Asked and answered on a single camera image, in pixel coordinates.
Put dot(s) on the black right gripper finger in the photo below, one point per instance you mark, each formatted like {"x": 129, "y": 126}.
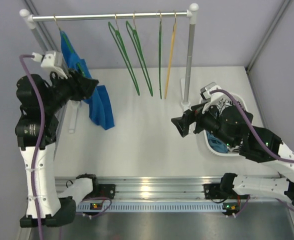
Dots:
{"x": 185, "y": 129}
{"x": 187, "y": 118}

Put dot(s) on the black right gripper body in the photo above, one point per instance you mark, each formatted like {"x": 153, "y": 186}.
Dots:
{"x": 209, "y": 121}

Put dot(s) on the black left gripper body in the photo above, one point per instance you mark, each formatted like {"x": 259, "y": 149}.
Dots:
{"x": 77, "y": 85}

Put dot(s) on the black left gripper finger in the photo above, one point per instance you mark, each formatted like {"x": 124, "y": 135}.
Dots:
{"x": 84, "y": 84}
{"x": 83, "y": 94}

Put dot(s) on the green hanger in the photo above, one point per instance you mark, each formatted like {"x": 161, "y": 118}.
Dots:
{"x": 116, "y": 35}
{"x": 160, "y": 55}
{"x": 71, "y": 58}
{"x": 134, "y": 36}

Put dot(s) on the blue tank top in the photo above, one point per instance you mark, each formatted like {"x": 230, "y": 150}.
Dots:
{"x": 100, "y": 108}

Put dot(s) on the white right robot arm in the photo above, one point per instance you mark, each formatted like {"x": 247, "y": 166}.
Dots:
{"x": 257, "y": 144}

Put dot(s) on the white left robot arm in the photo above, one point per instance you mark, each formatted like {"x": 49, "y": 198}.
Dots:
{"x": 36, "y": 133}

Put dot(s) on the yellow hanger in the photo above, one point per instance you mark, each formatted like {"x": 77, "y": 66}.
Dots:
{"x": 172, "y": 45}

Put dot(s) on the light blue garment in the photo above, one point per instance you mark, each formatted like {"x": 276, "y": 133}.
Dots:
{"x": 216, "y": 144}

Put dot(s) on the striped black white garment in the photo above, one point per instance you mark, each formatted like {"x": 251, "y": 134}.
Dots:
{"x": 223, "y": 104}

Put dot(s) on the white laundry basket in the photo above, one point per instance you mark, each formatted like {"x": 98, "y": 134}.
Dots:
{"x": 232, "y": 151}

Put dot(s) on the metal clothes rack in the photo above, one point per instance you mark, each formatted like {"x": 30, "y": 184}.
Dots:
{"x": 191, "y": 13}

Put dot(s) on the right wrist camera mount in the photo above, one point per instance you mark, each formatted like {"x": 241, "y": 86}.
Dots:
{"x": 207, "y": 98}

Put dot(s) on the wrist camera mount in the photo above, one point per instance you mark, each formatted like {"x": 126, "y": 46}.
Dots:
{"x": 51, "y": 61}
{"x": 207, "y": 98}

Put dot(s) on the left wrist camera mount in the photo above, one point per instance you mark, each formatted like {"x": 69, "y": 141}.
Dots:
{"x": 51, "y": 61}

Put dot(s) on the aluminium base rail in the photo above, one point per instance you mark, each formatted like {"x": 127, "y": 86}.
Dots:
{"x": 184, "y": 188}

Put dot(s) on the perforated cable duct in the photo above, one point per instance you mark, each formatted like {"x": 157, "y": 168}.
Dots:
{"x": 157, "y": 207}

